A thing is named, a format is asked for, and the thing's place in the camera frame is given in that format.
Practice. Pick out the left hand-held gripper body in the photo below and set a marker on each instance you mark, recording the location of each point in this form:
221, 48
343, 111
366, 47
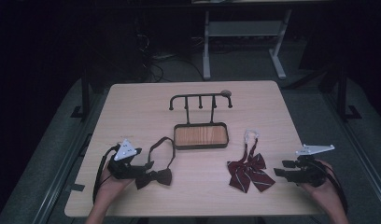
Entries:
124, 151

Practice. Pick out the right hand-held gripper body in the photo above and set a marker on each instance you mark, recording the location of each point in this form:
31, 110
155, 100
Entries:
311, 171

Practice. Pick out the dark brown bow tie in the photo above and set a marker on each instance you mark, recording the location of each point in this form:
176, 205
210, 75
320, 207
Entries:
162, 175

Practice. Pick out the red striped bow tie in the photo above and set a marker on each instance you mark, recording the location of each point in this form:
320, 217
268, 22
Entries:
249, 171

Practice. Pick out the black hook rack wooden tray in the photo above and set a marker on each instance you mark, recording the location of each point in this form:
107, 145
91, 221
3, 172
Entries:
200, 135

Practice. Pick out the person's right hand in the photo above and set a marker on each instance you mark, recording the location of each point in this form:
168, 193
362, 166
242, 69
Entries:
327, 193

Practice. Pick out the person's left hand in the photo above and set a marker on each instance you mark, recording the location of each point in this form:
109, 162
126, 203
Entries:
110, 188

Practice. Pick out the grey tape strip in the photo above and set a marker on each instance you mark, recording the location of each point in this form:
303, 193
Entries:
76, 187

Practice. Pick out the black metal stand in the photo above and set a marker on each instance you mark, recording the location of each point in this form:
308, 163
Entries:
85, 93
342, 93

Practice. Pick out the metal floor rail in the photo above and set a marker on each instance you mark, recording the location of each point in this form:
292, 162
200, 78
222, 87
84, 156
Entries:
363, 158
58, 183

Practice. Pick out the grey metal desk frame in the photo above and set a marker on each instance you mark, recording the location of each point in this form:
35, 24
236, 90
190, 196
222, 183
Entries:
241, 29

